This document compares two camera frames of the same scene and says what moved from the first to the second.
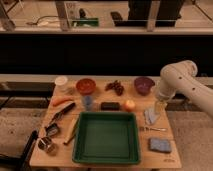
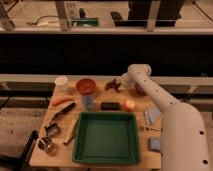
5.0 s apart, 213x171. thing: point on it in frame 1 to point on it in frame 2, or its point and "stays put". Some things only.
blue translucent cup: x=88 y=103 stays put
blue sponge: x=159 y=145 stays put
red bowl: x=86 y=86 stays put
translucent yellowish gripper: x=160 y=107 to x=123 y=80
